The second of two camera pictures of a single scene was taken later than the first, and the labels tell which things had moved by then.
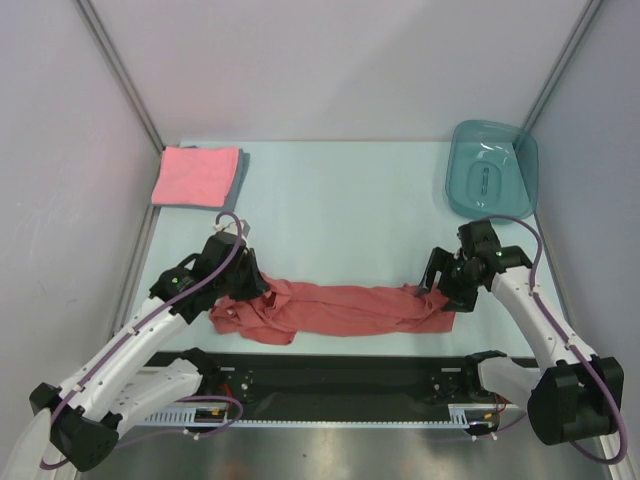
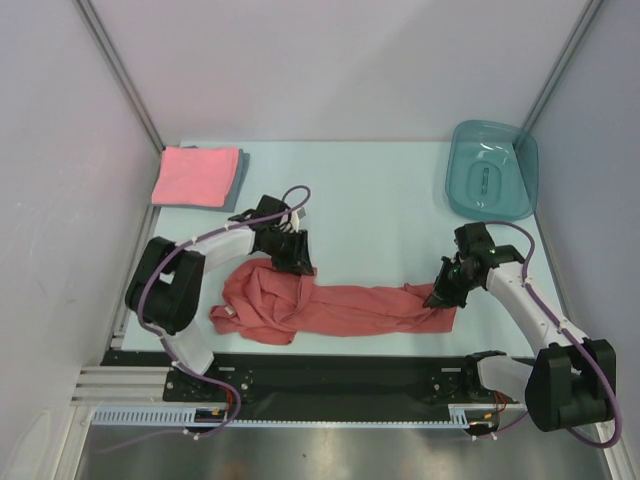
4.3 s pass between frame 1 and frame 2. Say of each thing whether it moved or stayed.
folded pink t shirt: stayed
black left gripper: moved
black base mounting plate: stayed
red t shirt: stayed
